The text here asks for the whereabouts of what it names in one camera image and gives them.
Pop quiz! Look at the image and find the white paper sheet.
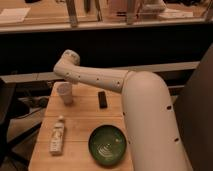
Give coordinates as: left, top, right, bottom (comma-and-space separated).
0, 8, 30, 24

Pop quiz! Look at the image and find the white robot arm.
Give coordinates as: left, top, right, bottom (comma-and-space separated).
54, 50, 190, 171

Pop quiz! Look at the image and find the green glass plate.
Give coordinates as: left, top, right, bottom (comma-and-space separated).
88, 125, 127, 167

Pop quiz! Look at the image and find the dark chair at right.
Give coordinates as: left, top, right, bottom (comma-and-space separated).
174, 43, 213, 171

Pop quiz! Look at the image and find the white squeeze bottle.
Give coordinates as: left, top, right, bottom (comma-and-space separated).
50, 116, 65, 155

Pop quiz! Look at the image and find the black chair at left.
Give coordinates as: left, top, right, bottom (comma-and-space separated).
0, 78, 41, 167

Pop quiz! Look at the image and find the black rectangular block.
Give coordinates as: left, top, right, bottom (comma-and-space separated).
98, 91, 107, 109

